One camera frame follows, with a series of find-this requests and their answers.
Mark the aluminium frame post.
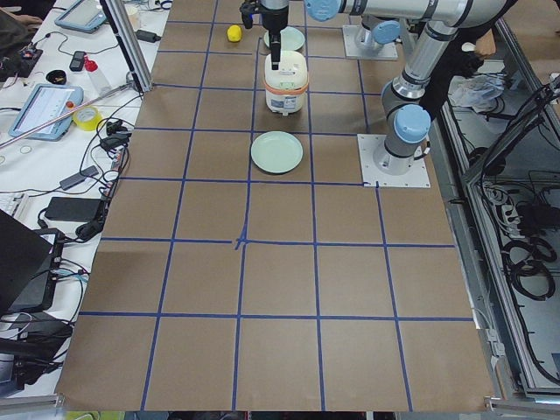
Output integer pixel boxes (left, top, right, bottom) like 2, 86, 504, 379
100, 0, 153, 93

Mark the yellow tape roll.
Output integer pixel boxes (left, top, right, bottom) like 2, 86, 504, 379
72, 106, 102, 131

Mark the black phone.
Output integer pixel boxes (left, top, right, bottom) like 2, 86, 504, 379
69, 51, 86, 72

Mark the grey usb hub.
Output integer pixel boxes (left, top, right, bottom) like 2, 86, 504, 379
59, 165, 99, 191

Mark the pale green plate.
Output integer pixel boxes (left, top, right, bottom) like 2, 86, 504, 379
281, 26, 305, 52
250, 131, 304, 174

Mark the black power brick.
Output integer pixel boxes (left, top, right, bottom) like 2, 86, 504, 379
135, 30, 161, 43

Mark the near blue teach pendant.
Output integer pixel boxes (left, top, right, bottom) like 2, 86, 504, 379
8, 84, 84, 141

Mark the yellow lemon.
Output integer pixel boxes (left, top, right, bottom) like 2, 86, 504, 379
227, 24, 242, 43

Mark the blue teach pendant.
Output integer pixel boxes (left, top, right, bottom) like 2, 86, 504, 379
54, 0, 106, 33
8, 84, 84, 141

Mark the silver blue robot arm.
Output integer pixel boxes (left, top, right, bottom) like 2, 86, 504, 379
305, 1, 507, 169

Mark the long metal rod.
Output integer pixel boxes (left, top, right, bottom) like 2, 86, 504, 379
1, 83, 131, 149

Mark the red cap plastic bottle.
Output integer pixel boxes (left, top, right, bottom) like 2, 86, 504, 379
84, 55, 111, 95

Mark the black small bowl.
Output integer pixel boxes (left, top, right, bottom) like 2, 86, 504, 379
45, 69, 67, 85

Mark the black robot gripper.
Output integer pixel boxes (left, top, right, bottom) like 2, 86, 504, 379
261, 0, 289, 71

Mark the near pale green plate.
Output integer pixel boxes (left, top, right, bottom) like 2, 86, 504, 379
250, 131, 304, 174

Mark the black laptop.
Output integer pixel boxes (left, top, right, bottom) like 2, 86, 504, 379
1, 212, 63, 315

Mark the person hand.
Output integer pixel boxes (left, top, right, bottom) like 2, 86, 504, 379
474, 30, 496, 60

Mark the white square mounting plate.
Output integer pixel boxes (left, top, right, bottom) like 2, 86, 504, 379
357, 134, 431, 188

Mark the white rice cooker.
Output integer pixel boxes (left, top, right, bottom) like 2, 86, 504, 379
263, 51, 309, 116

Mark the far blue teach pendant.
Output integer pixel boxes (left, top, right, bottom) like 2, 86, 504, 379
54, 0, 106, 33

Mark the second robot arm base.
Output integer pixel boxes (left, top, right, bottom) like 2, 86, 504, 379
356, 15, 401, 51

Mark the crumpled white cloth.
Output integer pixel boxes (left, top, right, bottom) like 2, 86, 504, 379
449, 75, 505, 112

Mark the far pale green plate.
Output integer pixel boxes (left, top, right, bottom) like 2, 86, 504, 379
281, 26, 305, 52

